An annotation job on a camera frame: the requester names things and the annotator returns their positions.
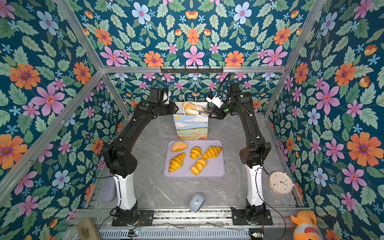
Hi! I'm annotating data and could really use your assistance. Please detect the cream and steel tongs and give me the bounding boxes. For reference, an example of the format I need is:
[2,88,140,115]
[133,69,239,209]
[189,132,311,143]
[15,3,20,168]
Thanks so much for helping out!
[190,110,211,116]

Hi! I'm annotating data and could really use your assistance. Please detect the sugared oval bread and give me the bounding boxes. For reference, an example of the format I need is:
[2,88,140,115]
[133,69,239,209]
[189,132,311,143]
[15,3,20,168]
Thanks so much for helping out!
[171,141,188,153]
[183,102,199,115]

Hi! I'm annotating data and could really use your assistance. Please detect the landscape print paper bag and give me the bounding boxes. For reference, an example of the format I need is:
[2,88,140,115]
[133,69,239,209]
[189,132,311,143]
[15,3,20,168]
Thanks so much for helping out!
[173,90,209,140]

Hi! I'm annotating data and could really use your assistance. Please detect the twisted bread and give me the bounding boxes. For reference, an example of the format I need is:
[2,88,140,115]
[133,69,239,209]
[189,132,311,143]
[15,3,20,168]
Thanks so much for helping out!
[191,158,207,176]

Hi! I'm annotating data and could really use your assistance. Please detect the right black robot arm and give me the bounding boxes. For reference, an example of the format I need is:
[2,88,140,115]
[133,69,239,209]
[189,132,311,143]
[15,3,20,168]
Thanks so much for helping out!
[206,83,272,211]

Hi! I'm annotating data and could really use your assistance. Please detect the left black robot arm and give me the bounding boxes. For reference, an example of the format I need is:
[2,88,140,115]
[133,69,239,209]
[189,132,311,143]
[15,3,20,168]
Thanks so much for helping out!
[103,101,179,211]

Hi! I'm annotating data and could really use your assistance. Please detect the small round bread roll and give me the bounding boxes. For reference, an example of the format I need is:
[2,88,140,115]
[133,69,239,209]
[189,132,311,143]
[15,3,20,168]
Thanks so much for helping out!
[190,147,202,160]

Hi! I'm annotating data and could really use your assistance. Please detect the croissant upper right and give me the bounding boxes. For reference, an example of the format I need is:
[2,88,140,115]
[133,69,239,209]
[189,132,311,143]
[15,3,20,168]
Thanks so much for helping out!
[202,146,222,160]

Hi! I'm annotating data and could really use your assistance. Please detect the croissant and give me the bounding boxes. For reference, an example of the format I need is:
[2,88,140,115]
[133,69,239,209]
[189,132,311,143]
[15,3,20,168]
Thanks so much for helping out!
[202,146,222,160]
[169,153,186,173]

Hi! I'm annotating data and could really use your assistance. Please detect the lilac plastic tray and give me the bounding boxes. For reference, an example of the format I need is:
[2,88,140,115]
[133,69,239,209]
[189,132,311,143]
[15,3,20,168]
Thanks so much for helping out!
[164,140,226,179]

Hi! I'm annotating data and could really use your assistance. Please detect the croissant lower left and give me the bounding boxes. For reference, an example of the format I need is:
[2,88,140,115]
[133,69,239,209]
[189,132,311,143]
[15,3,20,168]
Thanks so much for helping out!
[169,153,186,173]

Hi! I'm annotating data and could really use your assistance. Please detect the grey computer mouse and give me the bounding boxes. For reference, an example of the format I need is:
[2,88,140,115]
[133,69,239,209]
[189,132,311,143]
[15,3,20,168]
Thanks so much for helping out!
[189,194,206,213]

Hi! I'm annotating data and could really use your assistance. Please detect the round cream clock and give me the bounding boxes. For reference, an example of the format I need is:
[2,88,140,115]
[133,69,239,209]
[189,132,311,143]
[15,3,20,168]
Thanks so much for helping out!
[268,171,294,195]

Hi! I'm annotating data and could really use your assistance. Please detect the purple cloth pad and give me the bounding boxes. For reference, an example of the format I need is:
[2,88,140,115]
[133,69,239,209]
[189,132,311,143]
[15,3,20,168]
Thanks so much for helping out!
[102,177,117,203]

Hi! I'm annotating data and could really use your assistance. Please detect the wooden brush block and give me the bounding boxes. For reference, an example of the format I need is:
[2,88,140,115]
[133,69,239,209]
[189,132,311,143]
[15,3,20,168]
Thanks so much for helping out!
[77,218,101,240]

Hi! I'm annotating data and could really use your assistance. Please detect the orange plush toy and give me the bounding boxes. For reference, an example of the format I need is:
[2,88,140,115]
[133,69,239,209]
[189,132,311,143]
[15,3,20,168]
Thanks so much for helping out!
[291,210,322,240]

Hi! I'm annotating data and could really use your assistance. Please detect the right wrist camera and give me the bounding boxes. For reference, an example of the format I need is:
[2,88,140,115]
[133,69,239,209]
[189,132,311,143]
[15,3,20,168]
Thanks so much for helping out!
[206,92,224,108]

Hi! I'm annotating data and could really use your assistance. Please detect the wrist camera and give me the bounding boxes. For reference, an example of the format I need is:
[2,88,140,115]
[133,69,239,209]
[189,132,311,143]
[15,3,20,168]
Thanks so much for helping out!
[206,92,224,108]
[147,87,171,105]

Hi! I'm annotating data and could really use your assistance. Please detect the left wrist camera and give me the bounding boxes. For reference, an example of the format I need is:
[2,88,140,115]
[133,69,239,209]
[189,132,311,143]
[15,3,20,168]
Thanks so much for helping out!
[147,87,171,105]

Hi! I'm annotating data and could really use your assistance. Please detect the black hook rail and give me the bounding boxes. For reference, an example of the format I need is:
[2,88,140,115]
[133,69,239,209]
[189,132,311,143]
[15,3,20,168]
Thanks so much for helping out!
[160,67,224,74]

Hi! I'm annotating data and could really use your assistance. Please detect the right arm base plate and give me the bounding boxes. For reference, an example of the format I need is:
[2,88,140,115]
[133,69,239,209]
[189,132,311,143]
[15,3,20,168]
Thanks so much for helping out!
[231,207,273,226]

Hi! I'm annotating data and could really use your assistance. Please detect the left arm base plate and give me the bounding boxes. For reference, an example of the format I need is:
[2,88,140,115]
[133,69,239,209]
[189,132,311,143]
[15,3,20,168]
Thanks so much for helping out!
[112,209,155,227]

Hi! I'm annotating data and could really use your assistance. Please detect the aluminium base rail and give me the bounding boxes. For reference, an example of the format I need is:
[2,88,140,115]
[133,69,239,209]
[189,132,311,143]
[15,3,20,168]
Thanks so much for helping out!
[70,206,309,227]

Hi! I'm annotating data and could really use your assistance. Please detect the aluminium frame post left rear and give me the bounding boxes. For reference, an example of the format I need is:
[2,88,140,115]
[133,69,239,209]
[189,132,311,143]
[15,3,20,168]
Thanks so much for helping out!
[56,1,129,118]

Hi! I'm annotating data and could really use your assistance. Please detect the aluminium frame post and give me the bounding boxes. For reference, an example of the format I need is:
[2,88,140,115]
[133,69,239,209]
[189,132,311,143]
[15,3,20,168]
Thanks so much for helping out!
[264,0,327,119]
[56,1,129,118]

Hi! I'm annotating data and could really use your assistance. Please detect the aluminium frame post right rear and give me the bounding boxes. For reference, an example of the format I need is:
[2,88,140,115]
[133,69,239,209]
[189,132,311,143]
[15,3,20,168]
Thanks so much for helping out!
[264,0,327,119]

